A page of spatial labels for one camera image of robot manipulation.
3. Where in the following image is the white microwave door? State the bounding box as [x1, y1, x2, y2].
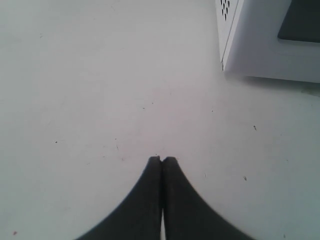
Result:
[215, 0, 320, 83]

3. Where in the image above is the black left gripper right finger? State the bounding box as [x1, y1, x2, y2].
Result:
[162, 157, 252, 240]

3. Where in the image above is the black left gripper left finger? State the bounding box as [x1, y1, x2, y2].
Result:
[79, 156, 163, 240]

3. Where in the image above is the white microwave oven body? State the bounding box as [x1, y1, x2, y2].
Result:
[215, 0, 241, 66]

